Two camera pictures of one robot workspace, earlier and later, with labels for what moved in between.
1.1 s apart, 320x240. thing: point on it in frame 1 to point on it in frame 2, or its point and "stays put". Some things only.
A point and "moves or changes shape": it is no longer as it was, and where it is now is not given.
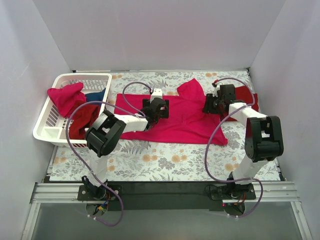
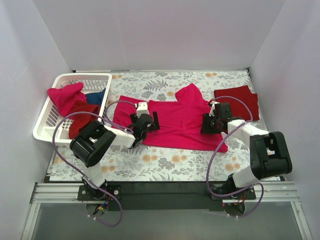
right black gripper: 208,106 to 205,124
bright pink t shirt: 187,121 moves or changes shape
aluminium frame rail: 49,192 stays put
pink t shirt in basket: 67,97 stays put
